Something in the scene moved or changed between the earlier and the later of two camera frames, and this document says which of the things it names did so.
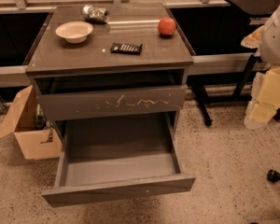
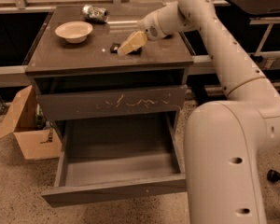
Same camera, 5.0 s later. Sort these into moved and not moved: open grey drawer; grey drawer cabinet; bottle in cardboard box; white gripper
Moved: white gripper
Not moved: grey drawer cabinet; open grey drawer; bottle in cardboard box
